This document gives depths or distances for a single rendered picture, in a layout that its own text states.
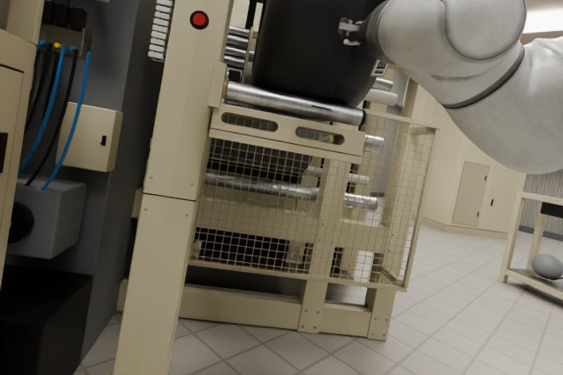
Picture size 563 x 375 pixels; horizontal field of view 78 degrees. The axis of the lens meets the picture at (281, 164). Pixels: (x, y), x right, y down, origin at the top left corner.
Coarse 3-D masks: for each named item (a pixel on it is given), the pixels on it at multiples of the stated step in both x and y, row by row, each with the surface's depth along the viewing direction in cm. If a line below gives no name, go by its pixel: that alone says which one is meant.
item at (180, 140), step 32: (192, 0) 83; (224, 0) 84; (192, 32) 84; (224, 32) 85; (192, 64) 84; (160, 96) 84; (192, 96) 85; (160, 128) 84; (192, 128) 86; (160, 160) 85; (192, 160) 86; (160, 192) 86; (192, 192) 87; (160, 224) 86; (192, 224) 90; (160, 256) 87; (128, 288) 86; (160, 288) 87; (128, 320) 87; (160, 320) 88; (128, 352) 87; (160, 352) 88
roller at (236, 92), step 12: (240, 84) 80; (228, 96) 79; (240, 96) 79; (252, 96) 79; (264, 96) 80; (276, 96) 80; (288, 96) 81; (300, 96) 82; (276, 108) 81; (288, 108) 81; (300, 108) 81; (312, 108) 82; (324, 108) 82; (336, 108) 82; (348, 108) 83; (336, 120) 84; (348, 120) 83; (360, 120) 84
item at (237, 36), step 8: (232, 32) 125; (240, 32) 125; (248, 32) 125; (232, 40) 124; (240, 40) 124; (248, 40) 138; (232, 48) 125; (240, 48) 137; (248, 48) 124; (232, 56) 137; (240, 56) 126; (248, 56) 124; (232, 64) 125; (240, 64) 125; (240, 72) 126; (240, 80) 138
